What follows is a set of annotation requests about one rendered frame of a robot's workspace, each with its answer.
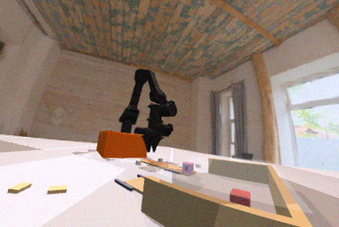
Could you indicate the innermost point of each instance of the yellow flat strip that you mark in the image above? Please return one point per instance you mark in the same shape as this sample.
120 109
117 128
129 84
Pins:
136 183

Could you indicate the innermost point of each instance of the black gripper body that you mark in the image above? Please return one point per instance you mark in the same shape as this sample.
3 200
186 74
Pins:
150 130

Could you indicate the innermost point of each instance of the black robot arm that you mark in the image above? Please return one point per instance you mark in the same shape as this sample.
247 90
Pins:
162 108

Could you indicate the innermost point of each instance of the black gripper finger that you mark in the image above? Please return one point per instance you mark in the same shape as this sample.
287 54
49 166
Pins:
155 143
148 140

